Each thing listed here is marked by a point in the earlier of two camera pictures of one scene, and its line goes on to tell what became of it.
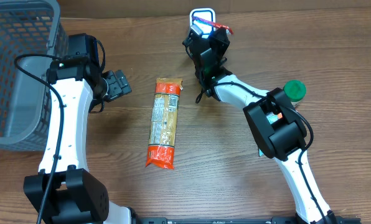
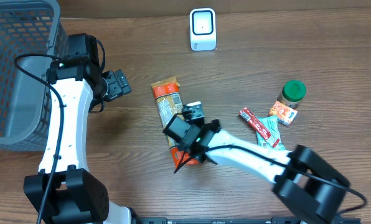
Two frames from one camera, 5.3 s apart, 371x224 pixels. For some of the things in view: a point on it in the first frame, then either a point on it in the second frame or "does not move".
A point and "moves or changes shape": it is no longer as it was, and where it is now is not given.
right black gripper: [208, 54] → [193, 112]
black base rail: [333, 219] does not move
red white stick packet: [213, 23] moves or changes shape
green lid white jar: [295, 90] does not move
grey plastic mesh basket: [23, 38] does not move
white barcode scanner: [208, 14] does not move
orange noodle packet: [164, 122] moves or changes shape
